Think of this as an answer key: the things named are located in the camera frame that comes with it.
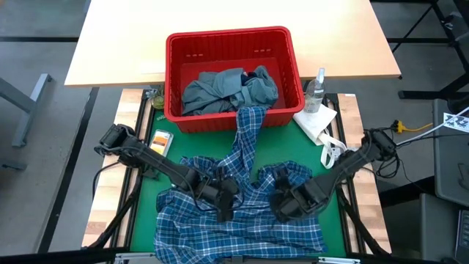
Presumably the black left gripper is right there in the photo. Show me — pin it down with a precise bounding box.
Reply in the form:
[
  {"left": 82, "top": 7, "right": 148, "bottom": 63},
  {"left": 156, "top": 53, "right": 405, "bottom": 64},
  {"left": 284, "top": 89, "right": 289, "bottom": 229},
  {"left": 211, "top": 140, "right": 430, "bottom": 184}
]
[{"left": 193, "top": 166, "right": 234, "bottom": 223}]

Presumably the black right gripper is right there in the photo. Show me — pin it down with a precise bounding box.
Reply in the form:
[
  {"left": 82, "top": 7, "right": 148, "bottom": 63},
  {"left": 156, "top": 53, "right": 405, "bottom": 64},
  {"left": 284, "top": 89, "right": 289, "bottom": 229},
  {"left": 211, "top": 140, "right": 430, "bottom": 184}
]
[{"left": 274, "top": 166, "right": 324, "bottom": 221}]

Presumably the blue plaid shirt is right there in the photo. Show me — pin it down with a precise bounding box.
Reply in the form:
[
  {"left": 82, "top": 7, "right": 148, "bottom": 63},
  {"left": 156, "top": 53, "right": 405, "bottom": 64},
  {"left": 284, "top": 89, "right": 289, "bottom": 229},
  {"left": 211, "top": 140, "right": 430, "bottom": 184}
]
[{"left": 153, "top": 106, "right": 329, "bottom": 264}]

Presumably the red plastic laundry bin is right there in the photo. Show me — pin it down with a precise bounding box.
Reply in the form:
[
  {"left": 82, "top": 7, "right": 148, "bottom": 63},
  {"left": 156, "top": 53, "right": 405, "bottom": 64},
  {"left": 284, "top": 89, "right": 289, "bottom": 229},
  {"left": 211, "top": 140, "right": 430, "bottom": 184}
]
[{"left": 163, "top": 25, "right": 305, "bottom": 133}]

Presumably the green table mat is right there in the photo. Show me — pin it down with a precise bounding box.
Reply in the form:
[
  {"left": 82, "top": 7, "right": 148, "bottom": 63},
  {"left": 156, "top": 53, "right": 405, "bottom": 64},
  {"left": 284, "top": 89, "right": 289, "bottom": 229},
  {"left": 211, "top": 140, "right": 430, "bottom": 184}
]
[{"left": 130, "top": 109, "right": 347, "bottom": 257}]

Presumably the white tote bag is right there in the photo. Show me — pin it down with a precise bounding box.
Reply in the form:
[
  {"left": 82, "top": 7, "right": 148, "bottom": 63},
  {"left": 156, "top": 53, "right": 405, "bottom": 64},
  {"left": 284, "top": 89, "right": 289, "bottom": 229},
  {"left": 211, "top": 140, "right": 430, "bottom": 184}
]
[{"left": 292, "top": 104, "right": 347, "bottom": 169}]

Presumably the orange-labelled clear plastic package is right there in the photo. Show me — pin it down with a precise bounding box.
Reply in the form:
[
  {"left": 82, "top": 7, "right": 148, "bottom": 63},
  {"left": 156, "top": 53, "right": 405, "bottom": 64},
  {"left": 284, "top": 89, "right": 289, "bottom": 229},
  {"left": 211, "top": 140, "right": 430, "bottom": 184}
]
[{"left": 149, "top": 128, "right": 174, "bottom": 158}]

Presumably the clear plastic spray bottle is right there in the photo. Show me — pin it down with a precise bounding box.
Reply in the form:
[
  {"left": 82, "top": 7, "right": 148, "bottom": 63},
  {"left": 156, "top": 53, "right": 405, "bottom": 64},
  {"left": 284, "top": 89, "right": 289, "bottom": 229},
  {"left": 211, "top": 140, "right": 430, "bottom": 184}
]
[{"left": 303, "top": 67, "right": 326, "bottom": 114}]

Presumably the yellow power plug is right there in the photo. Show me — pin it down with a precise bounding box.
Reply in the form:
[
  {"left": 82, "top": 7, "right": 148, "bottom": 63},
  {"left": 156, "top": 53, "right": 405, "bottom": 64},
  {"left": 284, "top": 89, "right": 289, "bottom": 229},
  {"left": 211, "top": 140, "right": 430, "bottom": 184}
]
[{"left": 394, "top": 120, "right": 433, "bottom": 133}]

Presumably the grey-blue garment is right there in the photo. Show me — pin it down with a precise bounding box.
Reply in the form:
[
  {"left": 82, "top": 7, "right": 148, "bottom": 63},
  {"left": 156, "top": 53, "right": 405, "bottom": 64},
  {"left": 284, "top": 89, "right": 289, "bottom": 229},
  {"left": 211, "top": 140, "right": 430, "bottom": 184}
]
[{"left": 182, "top": 65, "right": 279, "bottom": 117}]

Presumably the small potted plant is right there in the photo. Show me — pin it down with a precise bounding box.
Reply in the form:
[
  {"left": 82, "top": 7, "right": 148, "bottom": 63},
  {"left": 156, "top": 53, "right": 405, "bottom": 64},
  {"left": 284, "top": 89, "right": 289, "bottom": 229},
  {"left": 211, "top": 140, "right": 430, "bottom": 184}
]
[{"left": 145, "top": 87, "right": 166, "bottom": 111}]

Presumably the grey plastic case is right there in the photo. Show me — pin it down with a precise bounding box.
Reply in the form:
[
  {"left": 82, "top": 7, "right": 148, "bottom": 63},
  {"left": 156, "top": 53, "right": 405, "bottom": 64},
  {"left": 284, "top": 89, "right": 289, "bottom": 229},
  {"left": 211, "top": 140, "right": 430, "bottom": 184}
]
[{"left": 434, "top": 98, "right": 469, "bottom": 208}]

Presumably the black metal desk base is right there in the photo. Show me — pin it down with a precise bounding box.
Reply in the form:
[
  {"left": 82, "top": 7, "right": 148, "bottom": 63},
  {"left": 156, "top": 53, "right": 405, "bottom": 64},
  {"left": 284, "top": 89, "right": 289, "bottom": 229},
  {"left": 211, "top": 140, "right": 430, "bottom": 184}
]
[{"left": 388, "top": 0, "right": 469, "bottom": 100}]

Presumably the black keyboard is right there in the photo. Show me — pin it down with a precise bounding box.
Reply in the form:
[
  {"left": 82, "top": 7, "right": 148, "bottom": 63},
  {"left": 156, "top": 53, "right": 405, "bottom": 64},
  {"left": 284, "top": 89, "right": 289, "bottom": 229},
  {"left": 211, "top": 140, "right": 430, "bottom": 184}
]
[{"left": 454, "top": 209, "right": 469, "bottom": 263}]

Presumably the white rectangular label plate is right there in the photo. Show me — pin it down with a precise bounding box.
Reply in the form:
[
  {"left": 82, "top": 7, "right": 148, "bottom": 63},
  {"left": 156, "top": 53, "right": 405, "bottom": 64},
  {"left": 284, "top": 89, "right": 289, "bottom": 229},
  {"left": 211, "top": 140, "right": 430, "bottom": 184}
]
[{"left": 136, "top": 59, "right": 168, "bottom": 74}]

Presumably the black-and-white printed marker tag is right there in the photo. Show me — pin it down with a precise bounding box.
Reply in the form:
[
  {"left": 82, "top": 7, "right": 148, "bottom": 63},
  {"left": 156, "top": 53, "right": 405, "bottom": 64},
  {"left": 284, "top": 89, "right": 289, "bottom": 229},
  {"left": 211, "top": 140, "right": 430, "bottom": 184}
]
[{"left": 443, "top": 112, "right": 469, "bottom": 133}]

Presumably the light wooden table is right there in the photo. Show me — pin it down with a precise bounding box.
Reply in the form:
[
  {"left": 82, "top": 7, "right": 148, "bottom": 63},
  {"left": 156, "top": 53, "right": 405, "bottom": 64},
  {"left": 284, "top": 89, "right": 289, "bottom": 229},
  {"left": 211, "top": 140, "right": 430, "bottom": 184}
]
[{"left": 64, "top": 0, "right": 402, "bottom": 88}]

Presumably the grey metal table leg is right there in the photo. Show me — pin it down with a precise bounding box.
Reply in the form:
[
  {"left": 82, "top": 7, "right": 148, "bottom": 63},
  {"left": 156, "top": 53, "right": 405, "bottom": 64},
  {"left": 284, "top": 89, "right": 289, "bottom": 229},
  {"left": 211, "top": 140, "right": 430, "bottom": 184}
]
[{"left": 0, "top": 73, "right": 54, "bottom": 148}]

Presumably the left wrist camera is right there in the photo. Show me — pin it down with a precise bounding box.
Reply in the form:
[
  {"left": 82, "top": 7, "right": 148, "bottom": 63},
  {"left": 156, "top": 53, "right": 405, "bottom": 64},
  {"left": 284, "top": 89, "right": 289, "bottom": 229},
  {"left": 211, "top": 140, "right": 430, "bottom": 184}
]
[{"left": 208, "top": 182, "right": 240, "bottom": 204}]

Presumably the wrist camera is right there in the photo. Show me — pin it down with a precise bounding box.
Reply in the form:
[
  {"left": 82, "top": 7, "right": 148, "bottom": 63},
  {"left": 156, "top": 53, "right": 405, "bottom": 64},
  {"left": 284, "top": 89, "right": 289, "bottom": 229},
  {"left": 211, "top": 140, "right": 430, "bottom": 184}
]
[
  {"left": 270, "top": 193, "right": 295, "bottom": 221},
  {"left": 208, "top": 182, "right": 240, "bottom": 204}
]

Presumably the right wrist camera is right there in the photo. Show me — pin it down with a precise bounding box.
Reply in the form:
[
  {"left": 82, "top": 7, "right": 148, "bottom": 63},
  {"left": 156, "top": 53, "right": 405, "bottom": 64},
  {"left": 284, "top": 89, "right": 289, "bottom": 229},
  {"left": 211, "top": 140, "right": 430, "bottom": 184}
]
[{"left": 270, "top": 193, "right": 295, "bottom": 221}]

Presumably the black cable sleeve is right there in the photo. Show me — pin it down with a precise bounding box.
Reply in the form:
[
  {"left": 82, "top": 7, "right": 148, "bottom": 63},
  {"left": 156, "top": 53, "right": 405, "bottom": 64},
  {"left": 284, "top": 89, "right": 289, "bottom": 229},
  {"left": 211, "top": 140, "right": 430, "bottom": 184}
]
[
  {"left": 336, "top": 186, "right": 389, "bottom": 256},
  {"left": 87, "top": 175, "right": 144, "bottom": 250}
]

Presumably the black aluminium table frame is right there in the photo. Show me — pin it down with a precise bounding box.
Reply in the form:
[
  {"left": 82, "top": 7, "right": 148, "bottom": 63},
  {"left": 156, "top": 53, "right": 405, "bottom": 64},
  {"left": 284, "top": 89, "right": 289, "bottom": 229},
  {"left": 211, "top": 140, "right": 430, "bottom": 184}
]
[{"left": 109, "top": 87, "right": 369, "bottom": 257}]

